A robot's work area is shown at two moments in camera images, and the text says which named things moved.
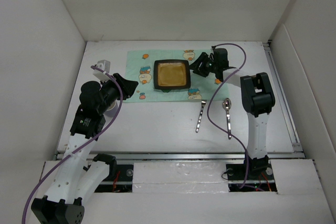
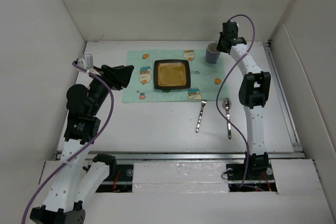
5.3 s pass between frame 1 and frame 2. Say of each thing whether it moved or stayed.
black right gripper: moved
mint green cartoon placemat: stayed
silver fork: stayed
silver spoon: stayed
